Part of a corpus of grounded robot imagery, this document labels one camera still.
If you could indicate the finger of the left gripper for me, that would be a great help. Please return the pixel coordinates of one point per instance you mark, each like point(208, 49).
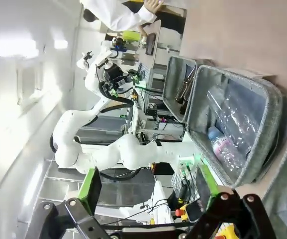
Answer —
point(134, 76)
point(114, 92)

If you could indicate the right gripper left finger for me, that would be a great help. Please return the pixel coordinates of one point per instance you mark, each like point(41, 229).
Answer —
point(91, 194)

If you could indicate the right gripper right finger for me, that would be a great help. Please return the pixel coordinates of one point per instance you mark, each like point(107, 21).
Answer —
point(211, 189)

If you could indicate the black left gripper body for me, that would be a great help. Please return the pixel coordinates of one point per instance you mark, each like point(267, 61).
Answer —
point(112, 74)

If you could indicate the brown glass beer bottle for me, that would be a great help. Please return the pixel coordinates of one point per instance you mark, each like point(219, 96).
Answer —
point(183, 107)
point(181, 92)

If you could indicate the clear plastic bottle without label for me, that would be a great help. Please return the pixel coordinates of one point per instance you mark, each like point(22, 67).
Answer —
point(232, 117)

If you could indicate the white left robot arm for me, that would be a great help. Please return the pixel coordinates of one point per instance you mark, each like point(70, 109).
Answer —
point(133, 149)

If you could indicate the grey fabric basket labelled Bottle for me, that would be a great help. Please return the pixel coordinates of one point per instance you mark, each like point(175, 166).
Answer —
point(175, 62)

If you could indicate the grey fabric basket labelled Plastic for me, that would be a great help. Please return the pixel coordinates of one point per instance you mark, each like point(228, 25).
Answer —
point(272, 112)

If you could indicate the white coat person hand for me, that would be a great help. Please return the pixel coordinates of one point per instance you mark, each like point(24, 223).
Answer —
point(153, 5)

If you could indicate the yellow emergency stop button box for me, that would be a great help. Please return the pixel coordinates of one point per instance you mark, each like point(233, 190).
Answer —
point(183, 212)

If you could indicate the plastic bottle with pink label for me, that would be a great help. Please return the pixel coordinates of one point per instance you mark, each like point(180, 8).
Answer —
point(222, 149)

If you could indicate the lime green box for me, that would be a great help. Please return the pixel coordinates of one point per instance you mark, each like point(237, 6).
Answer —
point(131, 35)

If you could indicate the person in white coat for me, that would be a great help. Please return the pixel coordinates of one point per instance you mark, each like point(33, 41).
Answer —
point(123, 17)

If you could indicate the rectangular ceiling light panel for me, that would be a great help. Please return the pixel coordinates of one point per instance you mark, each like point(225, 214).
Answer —
point(17, 48)

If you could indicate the white Plastic label card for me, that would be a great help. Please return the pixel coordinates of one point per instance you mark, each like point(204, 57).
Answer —
point(257, 73)

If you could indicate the aluminium frame rack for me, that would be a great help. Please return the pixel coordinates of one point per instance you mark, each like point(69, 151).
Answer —
point(155, 84)

